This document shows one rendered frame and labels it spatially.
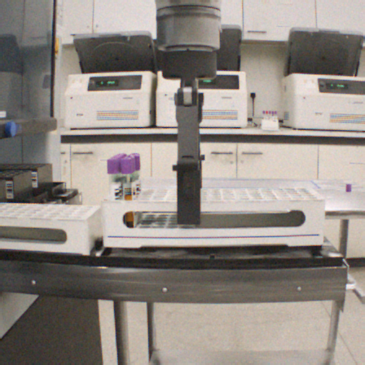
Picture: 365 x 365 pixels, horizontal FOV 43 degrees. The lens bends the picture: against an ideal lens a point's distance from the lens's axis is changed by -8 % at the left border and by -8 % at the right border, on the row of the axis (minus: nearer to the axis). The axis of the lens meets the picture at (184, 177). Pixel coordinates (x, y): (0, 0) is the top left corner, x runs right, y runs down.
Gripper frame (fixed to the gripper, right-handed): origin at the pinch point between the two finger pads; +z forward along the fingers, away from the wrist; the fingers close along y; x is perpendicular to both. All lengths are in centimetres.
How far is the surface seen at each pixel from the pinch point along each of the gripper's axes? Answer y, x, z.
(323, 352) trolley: 65, -39, 61
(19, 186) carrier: 28.1, 36.9, 2.6
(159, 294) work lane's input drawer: -6.9, 3.9, 11.5
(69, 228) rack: -5.2, 16.0, 3.1
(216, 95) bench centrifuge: 230, -7, -20
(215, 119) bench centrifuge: 230, -6, -6
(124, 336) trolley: 26.6, 15.5, 35.3
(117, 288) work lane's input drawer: -6.9, 9.4, 10.9
